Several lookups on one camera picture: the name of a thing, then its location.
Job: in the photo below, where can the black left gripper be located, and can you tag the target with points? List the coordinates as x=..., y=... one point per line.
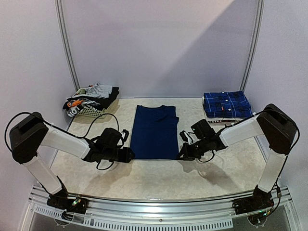
x=125, y=157

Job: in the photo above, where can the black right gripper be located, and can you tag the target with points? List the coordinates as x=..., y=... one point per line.
x=186, y=152

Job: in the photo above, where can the solid blue garment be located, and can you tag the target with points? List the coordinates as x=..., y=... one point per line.
x=154, y=133

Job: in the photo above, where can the blue plaid flannel shirt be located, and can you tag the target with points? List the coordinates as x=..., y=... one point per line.
x=226, y=105

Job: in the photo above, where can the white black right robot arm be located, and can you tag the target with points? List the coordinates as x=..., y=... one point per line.
x=277, y=127

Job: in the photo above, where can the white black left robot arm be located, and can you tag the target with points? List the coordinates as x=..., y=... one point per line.
x=26, y=134

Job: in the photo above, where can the cream perforated laundry basket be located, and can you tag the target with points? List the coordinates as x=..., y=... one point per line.
x=89, y=110

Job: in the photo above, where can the folded white cartoon t-shirt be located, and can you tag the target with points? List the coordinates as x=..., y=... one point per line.
x=221, y=118

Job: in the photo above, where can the folded red white shirt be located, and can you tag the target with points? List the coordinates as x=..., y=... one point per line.
x=222, y=122

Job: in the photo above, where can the black garment in basket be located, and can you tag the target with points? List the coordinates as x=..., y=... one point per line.
x=104, y=103

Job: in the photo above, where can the black white orange printed shirt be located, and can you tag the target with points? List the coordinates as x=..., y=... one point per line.
x=73, y=107

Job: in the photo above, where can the grey garment in basket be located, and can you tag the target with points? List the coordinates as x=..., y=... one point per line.
x=96, y=91

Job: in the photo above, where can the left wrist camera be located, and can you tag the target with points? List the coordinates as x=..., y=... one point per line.
x=112, y=138

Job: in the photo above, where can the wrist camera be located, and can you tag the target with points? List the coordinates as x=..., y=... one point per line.
x=112, y=138
x=201, y=129

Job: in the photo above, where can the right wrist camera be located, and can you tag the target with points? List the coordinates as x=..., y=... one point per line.
x=201, y=129

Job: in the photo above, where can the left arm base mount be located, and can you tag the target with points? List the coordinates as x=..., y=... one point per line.
x=62, y=200

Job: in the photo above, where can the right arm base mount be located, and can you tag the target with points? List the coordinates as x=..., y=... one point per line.
x=258, y=201

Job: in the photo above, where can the aluminium front rail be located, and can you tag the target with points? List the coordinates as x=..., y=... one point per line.
x=206, y=214

